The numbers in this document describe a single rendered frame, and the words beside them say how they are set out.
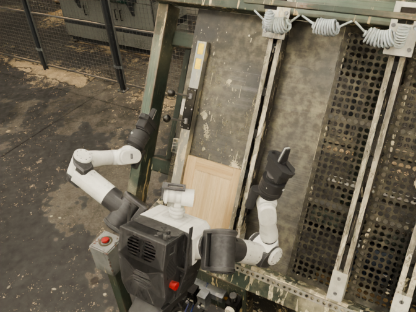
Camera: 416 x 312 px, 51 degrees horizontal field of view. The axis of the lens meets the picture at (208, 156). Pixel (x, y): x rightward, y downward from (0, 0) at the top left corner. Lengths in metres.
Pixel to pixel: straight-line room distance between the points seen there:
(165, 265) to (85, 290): 1.82
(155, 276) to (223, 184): 0.68
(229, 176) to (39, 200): 2.42
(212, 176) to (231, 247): 0.61
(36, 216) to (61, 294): 0.90
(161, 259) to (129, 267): 0.17
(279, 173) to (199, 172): 0.72
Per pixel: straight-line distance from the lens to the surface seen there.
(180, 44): 2.26
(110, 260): 2.22
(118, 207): 1.76
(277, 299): 2.06
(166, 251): 1.50
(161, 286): 1.59
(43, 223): 3.91
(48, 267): 3.55
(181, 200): 1.62
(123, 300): 2.53
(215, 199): 2.10
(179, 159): 2.15
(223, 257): 1.54
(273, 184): 1.53
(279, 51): 1.92
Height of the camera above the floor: 2.50
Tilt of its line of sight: 36 degrees down
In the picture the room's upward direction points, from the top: 5 degrees counter-clockwise
